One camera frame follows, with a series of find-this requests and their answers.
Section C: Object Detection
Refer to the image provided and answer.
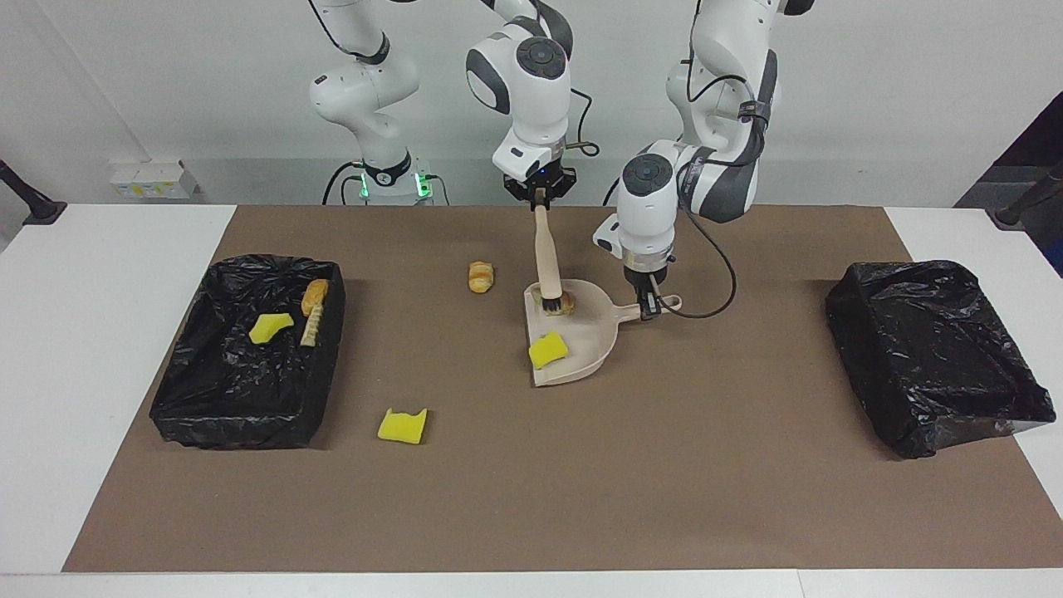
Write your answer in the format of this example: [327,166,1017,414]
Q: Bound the brown table mat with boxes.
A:
[62,205,1063,574]

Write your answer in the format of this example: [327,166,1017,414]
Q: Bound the beige hand brush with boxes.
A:
[531,191,576,318]

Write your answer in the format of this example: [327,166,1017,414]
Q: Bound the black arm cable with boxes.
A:
[664,191,738,319]
[565,87,600,157]

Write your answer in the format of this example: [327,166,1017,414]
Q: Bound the dark background furniture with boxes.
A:
[953,90,1063,279]

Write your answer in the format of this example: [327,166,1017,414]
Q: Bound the bin with black bag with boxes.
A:
[825,260,1057,460]
[149,254,346,451]

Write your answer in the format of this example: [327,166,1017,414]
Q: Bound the notched yellow sponge piece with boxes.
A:
[377,407,429,445]

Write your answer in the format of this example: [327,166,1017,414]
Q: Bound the white wall power strip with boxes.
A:
[110,159,198,200]

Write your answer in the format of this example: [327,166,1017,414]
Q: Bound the black base power cable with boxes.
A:
[322,162,366,206]

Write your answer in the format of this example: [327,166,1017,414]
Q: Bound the green and yellow sponge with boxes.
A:
[249,312,296,345]

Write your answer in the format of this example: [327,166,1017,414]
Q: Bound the black stand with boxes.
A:
[0,159,67,227]
[987,162,1063,231]

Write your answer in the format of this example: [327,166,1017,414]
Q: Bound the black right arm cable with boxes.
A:
[565,87,600,157]

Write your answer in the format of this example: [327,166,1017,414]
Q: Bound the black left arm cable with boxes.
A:
[664,191,738,319]

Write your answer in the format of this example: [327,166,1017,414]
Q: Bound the beige plastic dustpan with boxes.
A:
[523,279,683,388]

